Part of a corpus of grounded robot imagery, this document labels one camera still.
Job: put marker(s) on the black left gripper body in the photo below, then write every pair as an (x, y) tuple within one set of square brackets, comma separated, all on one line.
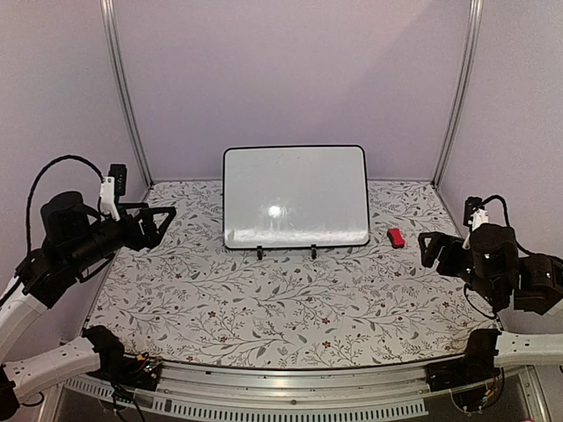
[(132, 238)]

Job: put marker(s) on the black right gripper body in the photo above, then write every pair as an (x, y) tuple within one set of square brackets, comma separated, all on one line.
[(449, 266)]

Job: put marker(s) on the red black whiteboard eraser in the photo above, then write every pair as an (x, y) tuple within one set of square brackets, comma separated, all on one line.
[(396, 239)]

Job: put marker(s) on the white dry-erase whiteboard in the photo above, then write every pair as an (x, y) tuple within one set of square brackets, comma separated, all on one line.
[(295, 197)]

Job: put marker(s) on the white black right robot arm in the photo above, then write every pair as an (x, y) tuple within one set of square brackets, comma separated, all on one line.
[(492, 268)]

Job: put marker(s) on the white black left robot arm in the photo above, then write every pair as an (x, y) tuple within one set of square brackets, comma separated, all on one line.
[(77, 238)]

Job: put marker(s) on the floral patterned table mat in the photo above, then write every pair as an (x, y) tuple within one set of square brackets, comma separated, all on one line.
[(192, 300)]

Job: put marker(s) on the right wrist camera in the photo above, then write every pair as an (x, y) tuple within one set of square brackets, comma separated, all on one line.
[(475, 215)]

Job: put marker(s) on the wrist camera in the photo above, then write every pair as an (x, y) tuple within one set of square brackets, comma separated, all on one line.
[(112, 187), (475, 215)]

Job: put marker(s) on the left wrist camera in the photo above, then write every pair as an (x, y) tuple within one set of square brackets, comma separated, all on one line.
[(112, 187)]

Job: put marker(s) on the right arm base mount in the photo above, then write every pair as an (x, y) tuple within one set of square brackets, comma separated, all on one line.
[(461, 371)]

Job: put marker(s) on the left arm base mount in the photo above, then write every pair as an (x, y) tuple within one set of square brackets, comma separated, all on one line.
[(137, 372)]

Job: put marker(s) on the aluminium front rail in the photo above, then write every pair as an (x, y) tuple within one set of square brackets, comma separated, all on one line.
[(187, 392)]

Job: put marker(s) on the right aluminium frame post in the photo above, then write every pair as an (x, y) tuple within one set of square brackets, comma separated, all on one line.
[(471, 41)]

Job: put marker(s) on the aluminium frame post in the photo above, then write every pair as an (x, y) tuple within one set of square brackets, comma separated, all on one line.
[(119, 73), (471, 41)]

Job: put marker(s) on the left aluminium frame post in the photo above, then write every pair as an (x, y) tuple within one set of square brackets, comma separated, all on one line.
[(119, 73)]

